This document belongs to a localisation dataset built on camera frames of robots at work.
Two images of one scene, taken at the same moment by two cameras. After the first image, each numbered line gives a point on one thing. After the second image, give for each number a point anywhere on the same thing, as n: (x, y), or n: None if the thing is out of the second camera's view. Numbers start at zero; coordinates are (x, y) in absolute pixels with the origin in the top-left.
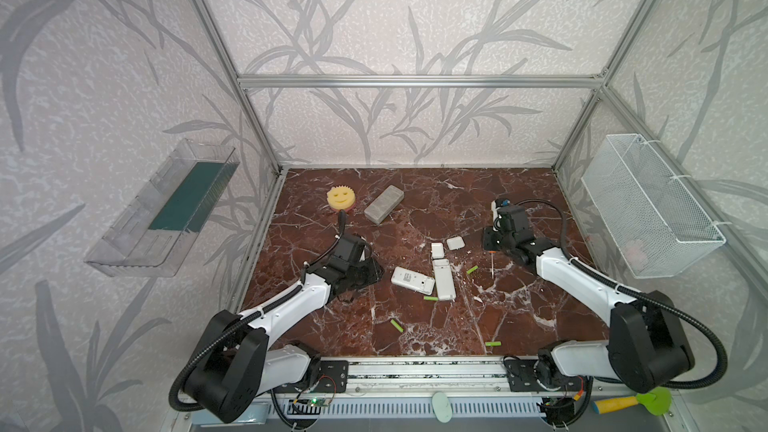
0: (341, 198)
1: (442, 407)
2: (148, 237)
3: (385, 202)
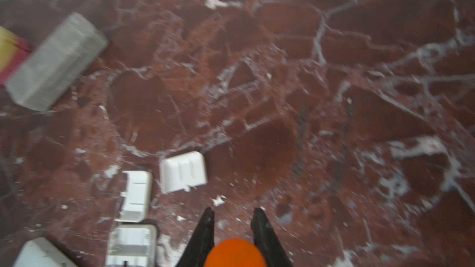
0: (13, 50)
1: None
2: None
3: (60, 55)
